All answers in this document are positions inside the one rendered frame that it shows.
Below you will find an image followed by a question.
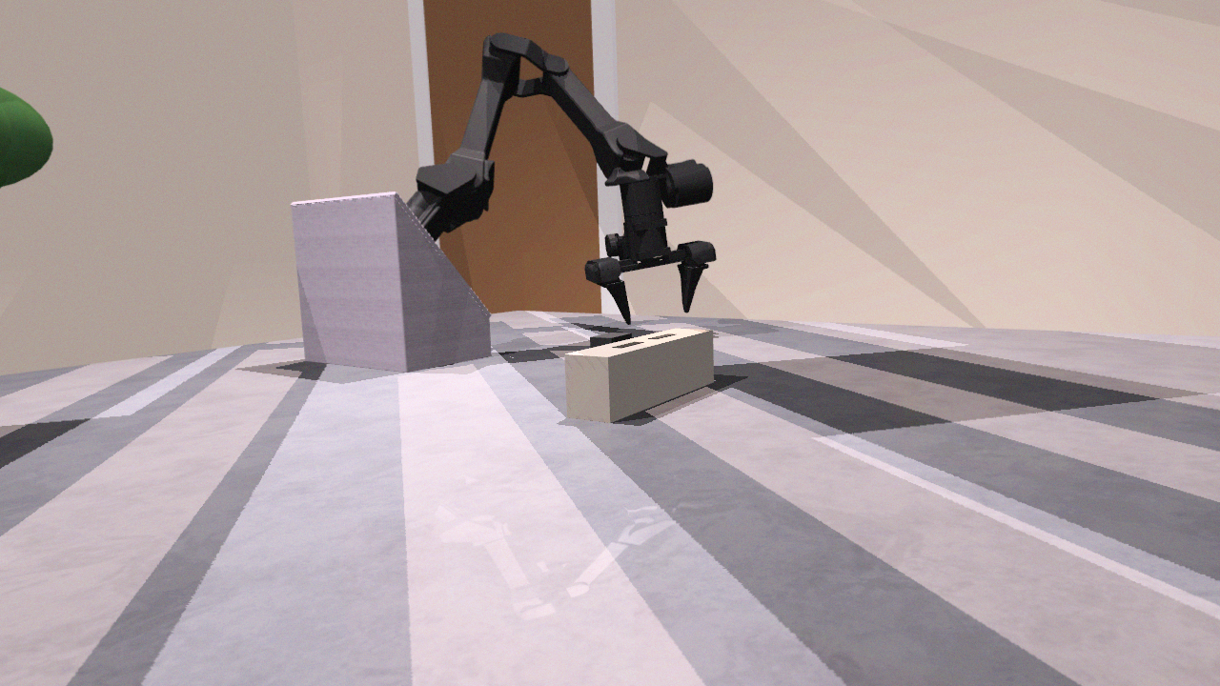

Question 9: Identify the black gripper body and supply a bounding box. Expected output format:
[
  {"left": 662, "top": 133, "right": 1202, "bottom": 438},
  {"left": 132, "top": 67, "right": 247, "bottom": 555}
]
[{"left": 586, "top": 211, "right": 717, "bottom": 284}]

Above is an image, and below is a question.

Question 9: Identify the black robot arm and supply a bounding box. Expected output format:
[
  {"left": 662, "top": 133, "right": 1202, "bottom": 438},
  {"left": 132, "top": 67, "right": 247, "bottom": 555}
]
[{"left": 406, "top": 32, "right": 712, "bottom": 242}]

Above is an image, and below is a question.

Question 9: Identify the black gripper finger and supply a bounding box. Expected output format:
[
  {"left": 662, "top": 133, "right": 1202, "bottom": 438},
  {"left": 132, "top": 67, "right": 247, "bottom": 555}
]
[
  {"left": 677, "top": 264, "right": 708, "bottom": 312},
  {"left": 597, "top": 280, "right": 631, "bottom": 325}
]

